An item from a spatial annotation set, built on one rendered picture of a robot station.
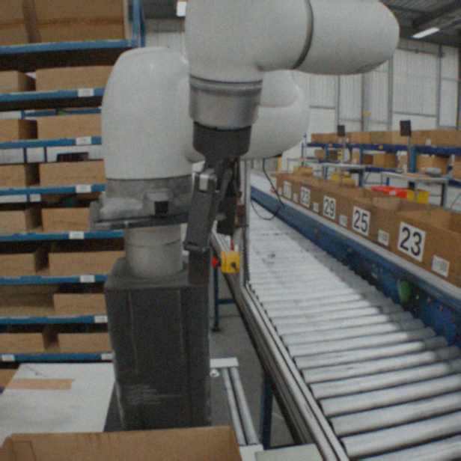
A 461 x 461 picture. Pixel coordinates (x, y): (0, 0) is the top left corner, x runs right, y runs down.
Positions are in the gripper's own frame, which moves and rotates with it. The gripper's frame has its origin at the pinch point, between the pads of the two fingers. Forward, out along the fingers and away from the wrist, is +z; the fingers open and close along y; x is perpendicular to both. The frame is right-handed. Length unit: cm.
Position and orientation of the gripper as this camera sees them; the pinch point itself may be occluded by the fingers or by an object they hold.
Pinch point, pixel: (213, 251)
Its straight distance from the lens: 59.1
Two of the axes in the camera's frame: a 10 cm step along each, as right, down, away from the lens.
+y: 2.6, -5.1, 8.2
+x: -9.6, -2.1, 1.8
